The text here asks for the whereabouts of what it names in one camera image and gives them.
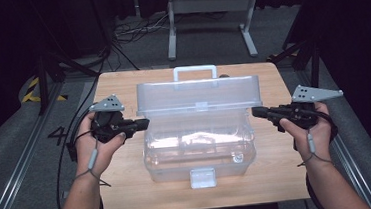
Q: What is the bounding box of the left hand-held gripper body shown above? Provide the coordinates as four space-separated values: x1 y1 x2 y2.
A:
88 92 138 146

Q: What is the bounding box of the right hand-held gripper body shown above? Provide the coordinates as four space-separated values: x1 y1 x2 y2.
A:
271 80 348 134

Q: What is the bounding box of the clear plastic storage box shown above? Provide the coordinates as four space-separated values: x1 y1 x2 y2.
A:
132 60 270 194

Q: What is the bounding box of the person's left hand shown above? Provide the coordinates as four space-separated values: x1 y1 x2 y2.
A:
71 108 130 181

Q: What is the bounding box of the person's right hand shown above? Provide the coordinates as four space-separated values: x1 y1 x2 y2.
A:
277 100 336 167

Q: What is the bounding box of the black tape floor marking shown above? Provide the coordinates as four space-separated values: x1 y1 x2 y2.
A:
46 125 69 147

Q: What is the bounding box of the yellow black hazard tape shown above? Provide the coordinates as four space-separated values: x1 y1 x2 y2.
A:
19 74 70 105

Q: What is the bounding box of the grey wrist strap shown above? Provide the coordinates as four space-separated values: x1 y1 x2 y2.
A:
293 130 335 169
72 138 113 191

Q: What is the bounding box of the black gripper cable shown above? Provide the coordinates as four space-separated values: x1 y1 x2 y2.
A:
48 102 106 209
289 107 346 209

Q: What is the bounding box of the tangle of floor cables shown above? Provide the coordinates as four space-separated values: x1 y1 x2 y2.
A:
110 10 173 46

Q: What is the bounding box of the aluminium floor rail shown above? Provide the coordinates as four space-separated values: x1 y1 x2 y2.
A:
0 81 75 209

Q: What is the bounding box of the grey metal desk frame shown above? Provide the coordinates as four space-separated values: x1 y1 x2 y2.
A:
163 0 265 66

